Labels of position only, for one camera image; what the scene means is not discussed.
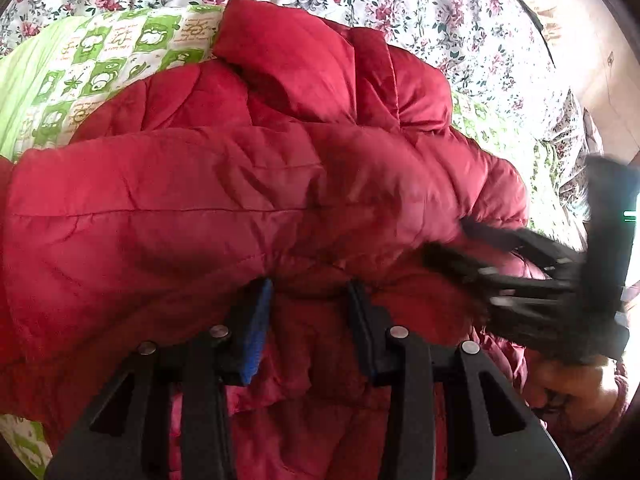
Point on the green patterned bed sheet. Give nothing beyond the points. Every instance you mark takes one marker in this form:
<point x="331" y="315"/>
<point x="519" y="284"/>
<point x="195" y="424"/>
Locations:
<point x="52" y="82"/>

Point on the red quilted puffer jacket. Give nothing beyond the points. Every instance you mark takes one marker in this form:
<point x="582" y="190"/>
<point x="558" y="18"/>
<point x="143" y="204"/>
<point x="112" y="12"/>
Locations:
<point x="303" y="151"/>

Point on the floral white quilt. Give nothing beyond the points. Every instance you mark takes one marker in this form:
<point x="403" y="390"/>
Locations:
<point x="508" y="94"/>

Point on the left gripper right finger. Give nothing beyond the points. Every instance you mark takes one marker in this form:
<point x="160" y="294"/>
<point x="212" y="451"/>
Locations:
<point x="449" y="406"/>

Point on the person's right hand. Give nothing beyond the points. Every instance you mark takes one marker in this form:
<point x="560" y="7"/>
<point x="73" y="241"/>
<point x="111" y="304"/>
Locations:
<point x="590" y="391"/>

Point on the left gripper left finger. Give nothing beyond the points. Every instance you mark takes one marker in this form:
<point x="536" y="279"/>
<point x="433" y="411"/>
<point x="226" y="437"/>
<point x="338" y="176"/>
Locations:
<point x="124" y="431"/>

